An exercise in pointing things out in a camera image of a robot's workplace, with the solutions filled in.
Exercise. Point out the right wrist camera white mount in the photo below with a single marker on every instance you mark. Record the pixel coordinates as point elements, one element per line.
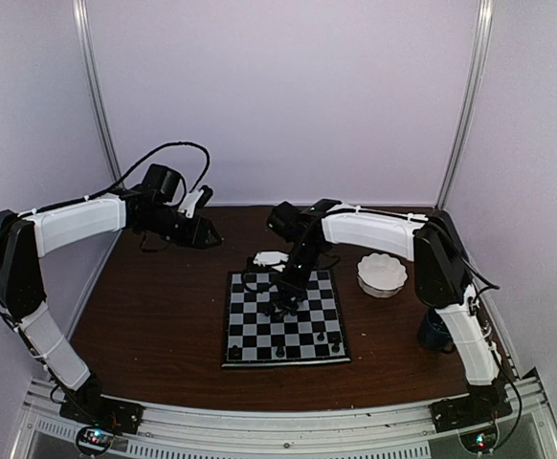
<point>268,261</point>

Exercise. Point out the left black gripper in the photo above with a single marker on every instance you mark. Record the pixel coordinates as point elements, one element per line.
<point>197,235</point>

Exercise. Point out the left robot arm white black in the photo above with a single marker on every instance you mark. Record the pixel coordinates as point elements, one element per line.
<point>161,204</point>

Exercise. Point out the black grey chessboard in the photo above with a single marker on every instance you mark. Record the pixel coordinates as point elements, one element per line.
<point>258,335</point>

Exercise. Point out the aluminium front rail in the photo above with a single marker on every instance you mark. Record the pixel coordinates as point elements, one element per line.
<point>390,431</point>

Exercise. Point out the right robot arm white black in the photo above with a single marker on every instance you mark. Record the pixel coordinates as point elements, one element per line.
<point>443,276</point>

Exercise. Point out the aluminium frame post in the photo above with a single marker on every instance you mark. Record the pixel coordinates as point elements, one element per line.
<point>479,54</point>
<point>85,40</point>

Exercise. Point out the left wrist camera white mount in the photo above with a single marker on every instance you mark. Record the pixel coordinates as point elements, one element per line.
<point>195,200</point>

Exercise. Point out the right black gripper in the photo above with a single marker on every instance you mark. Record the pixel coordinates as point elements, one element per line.
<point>297,285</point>

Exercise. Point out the pile of black chess pieces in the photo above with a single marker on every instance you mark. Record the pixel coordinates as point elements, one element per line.
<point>280,306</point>

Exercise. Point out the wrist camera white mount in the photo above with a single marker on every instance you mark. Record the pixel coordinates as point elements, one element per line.
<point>195,200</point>
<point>268,261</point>

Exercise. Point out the white scalloped bowl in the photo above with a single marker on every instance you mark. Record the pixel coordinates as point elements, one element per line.
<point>381,275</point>

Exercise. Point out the black chess king piece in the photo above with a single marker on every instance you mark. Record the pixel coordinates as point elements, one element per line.
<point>280,351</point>

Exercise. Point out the dark blue mug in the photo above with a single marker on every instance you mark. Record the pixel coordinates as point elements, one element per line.
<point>434,335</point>

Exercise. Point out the left aluminium frame post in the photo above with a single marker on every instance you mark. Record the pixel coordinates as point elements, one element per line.
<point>85,40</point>

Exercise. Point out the right aluminium frame post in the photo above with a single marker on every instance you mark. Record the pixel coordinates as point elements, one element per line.
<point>479,54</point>

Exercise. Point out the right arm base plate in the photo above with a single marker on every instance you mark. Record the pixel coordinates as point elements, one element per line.
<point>466,411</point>

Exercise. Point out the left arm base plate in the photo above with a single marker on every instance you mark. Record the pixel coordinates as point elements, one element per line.
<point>116,416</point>

